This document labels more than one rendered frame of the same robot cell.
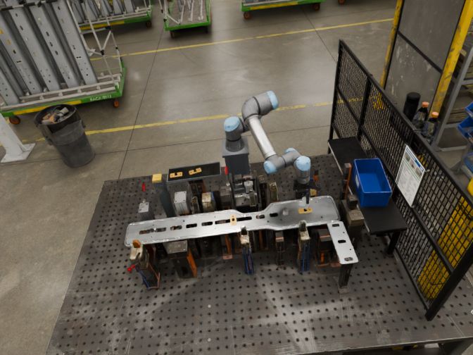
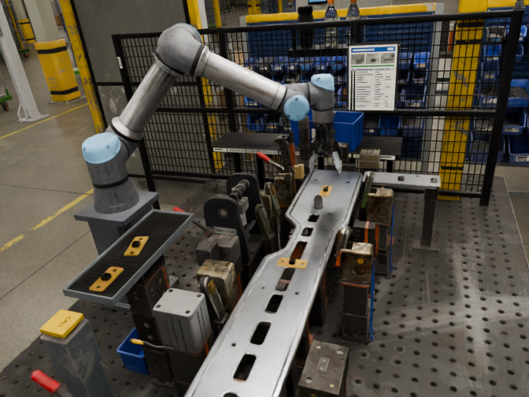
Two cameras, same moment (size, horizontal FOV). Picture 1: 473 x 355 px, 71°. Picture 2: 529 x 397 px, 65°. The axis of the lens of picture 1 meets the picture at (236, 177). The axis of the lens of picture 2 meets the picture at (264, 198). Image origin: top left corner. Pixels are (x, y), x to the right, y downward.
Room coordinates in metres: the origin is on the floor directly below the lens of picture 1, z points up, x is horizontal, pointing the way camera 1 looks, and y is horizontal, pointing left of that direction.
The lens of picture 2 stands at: (1.07, 1.00, 1.73)
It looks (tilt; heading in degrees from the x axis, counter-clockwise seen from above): 28 degrees down; 290
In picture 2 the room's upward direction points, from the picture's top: 6 degrees counter-clockwise
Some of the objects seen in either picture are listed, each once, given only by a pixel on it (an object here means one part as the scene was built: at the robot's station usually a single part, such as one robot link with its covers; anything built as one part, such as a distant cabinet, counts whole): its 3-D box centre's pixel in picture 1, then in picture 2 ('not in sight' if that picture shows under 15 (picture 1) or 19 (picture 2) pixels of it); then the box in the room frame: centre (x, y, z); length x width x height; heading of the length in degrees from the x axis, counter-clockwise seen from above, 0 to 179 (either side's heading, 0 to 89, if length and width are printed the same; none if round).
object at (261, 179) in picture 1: (264, 200); not in sight; (1.57, -0.17, 0.91); 0.07 x 0.05 x 0.42; 179
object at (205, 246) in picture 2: (219, 207); (216, 299); (1.58, 0.15, 0.90); 0.05 x 0.05 x 0.40; 89
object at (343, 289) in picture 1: (345, 272); (428, 215); (0.96, -0.55, 0.84); 0.11 x 0.06 x 0.29; 179
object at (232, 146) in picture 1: (234, 140); (113, 190); (1.99, -0.02, 1.15); 0.15 x 0.15 x 0.10
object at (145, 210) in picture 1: (151, 223); not in sight; (1.54, 0.65, 0.88); 0.11 x 0.10 x 0.36; 179
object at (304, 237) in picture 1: (303, 250); (378, 233); (1.14, -0.34, 0.87); 0.12 x 0.09 x 0.35; 179
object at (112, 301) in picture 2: (193, 172); (136, 249); (1.70, 0.28, 1.16); 0.37 x 0.14 x 0.02; 89
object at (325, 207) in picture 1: (230, 222); (293, 268); (1.35, 0.08, 1.00); 1.38 x 0.22 x 0.02; 89
